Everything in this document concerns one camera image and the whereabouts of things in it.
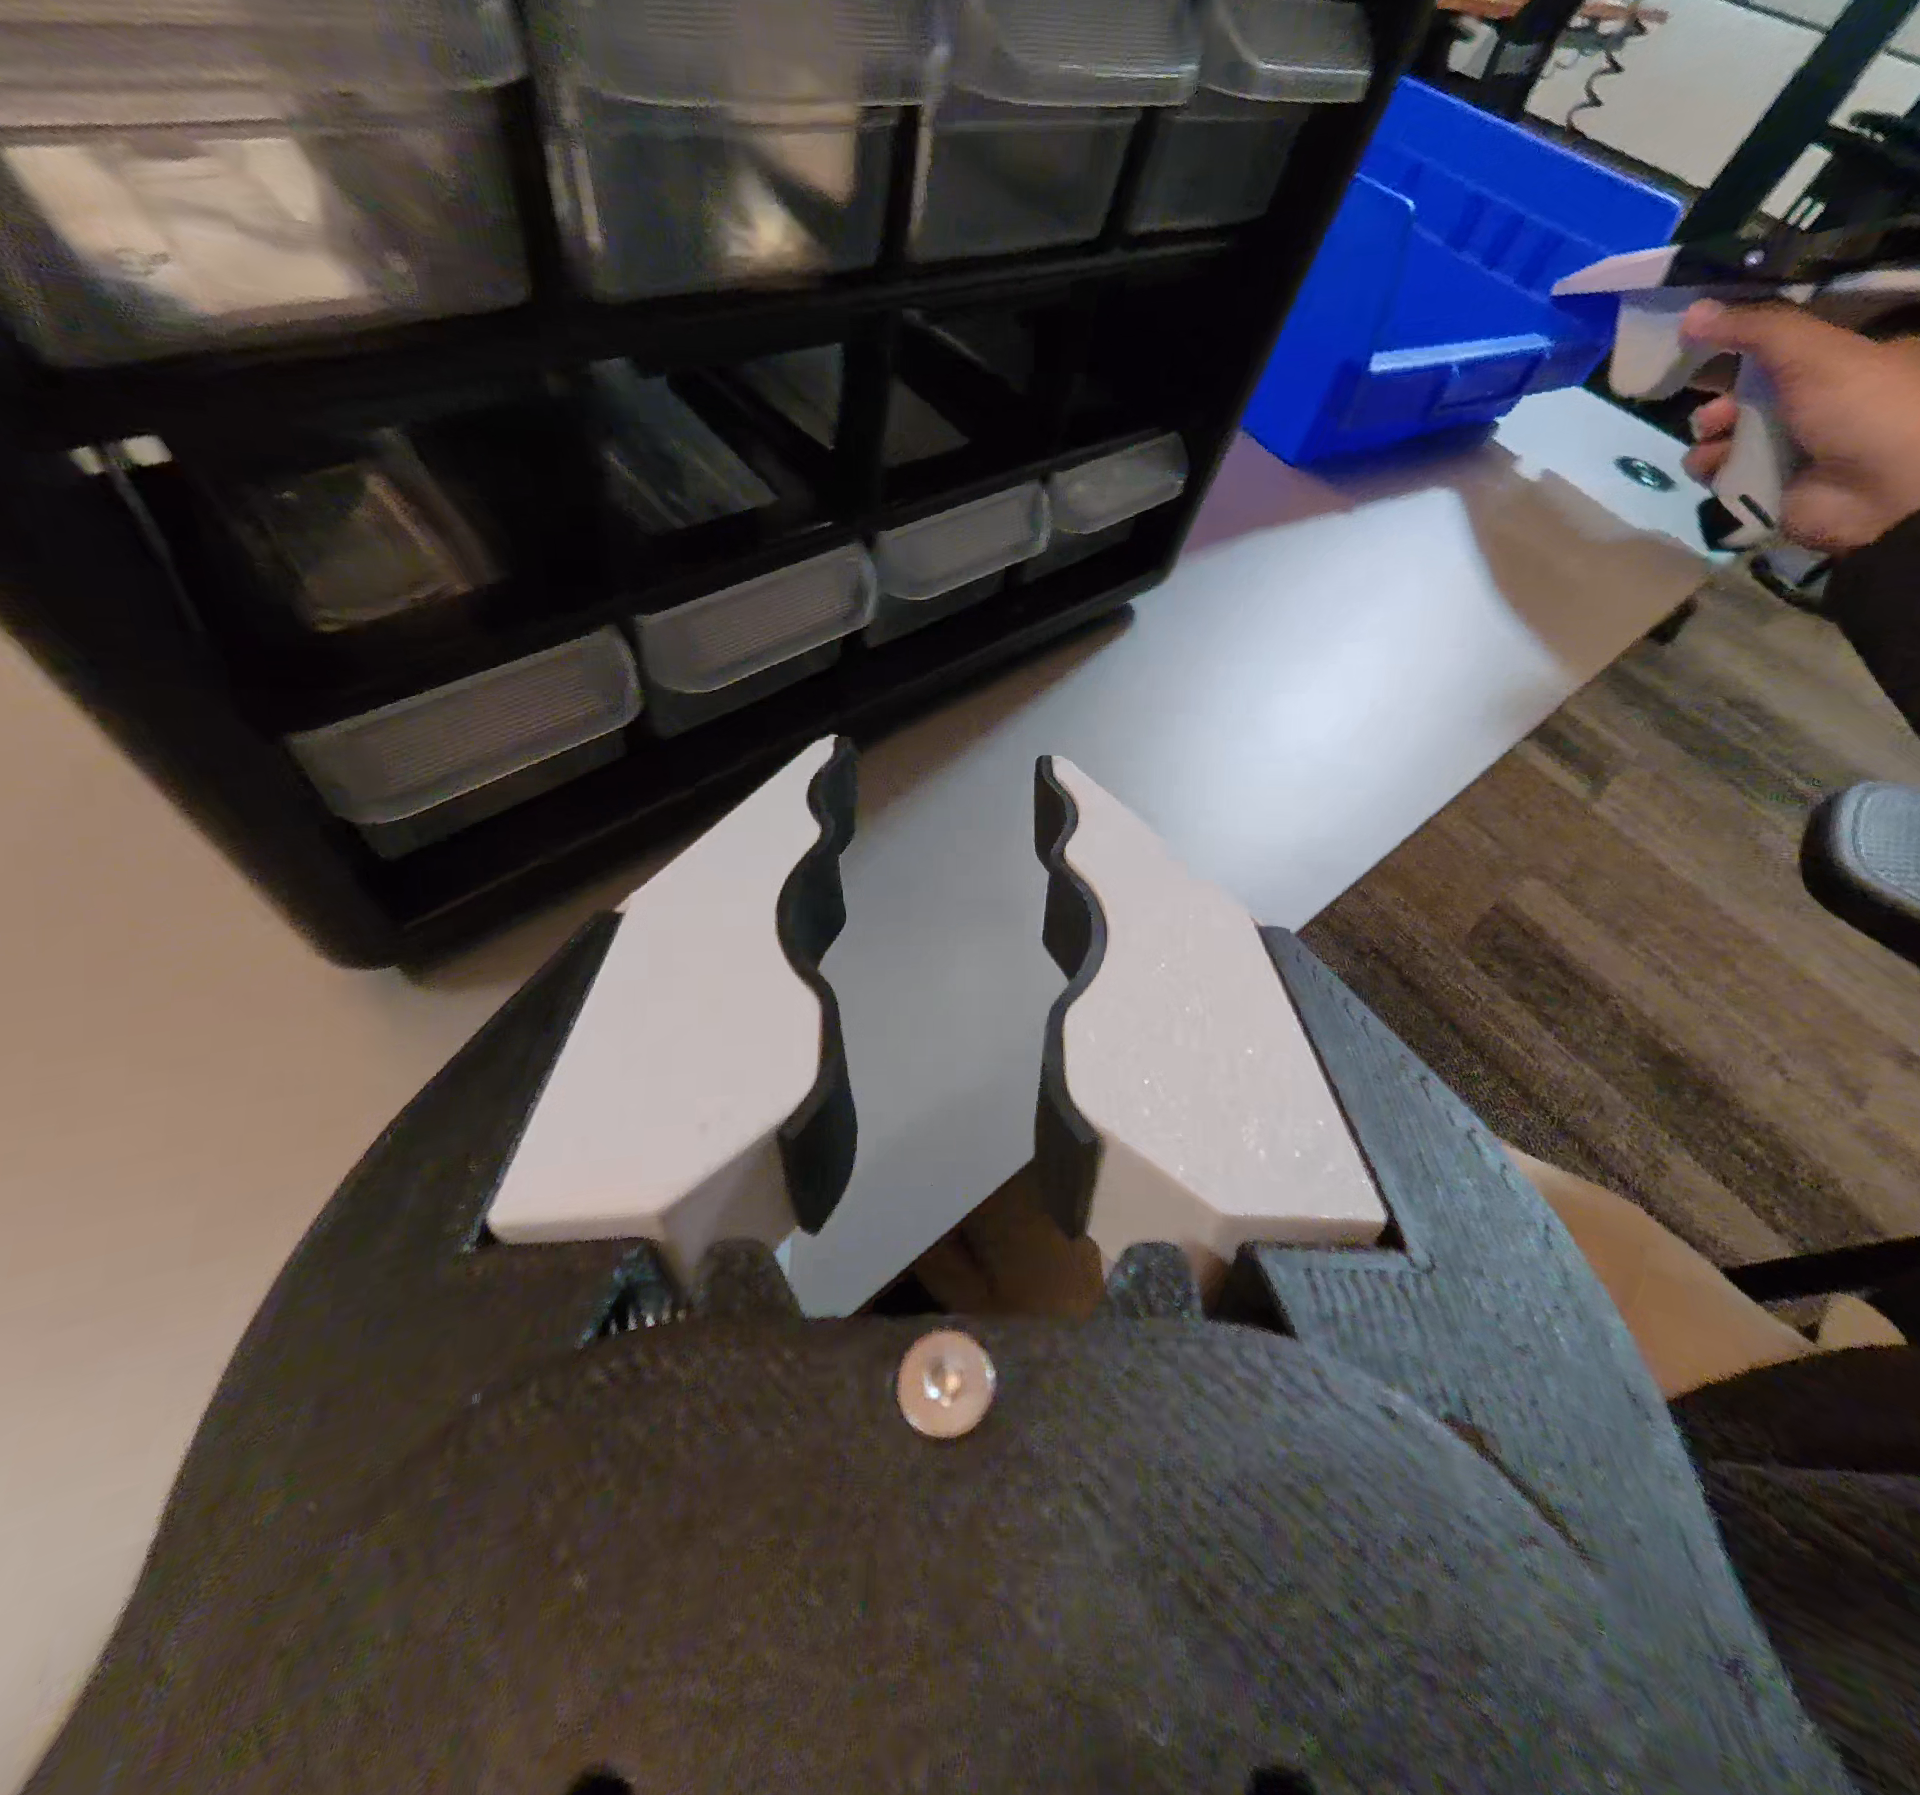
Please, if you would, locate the person's dark knit sweater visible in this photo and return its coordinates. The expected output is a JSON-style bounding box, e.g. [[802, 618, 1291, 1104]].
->
[[1670, 1352, 1920, 1795]]

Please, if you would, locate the blue plastic bin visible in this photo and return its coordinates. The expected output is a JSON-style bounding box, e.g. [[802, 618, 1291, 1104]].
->
[[1240, 76, 1686, 471]]

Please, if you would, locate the black drawer cabinet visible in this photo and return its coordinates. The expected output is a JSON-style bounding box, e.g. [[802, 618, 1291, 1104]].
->
[[0, 0, 1491, 973]]

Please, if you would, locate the grey desk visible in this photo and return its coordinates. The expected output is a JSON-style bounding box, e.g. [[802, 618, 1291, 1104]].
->
[[0, 387, 1723, 1768]]

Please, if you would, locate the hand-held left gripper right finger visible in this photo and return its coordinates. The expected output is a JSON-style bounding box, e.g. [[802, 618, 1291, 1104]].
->
[[1030, 756, 1392, 1255]]

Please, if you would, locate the coiled cable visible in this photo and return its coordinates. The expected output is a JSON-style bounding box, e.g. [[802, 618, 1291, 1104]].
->
[[1565, 0, 1728, 144]]

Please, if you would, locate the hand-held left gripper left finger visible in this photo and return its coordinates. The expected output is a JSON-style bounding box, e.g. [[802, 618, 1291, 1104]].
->
[[482, 736, 862, 1283]]

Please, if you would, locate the group of small cabinet drawers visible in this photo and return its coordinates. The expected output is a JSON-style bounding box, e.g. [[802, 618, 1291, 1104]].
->
[[0, 0, 1378, 861]]

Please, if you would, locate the person's right hand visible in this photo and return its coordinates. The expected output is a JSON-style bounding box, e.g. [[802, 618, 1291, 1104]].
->
[[1674, 295, 1920, 554]]

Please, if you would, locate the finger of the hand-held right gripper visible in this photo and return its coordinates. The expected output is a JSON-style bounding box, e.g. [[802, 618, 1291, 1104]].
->
[[1550, 244, 1683, 302]]

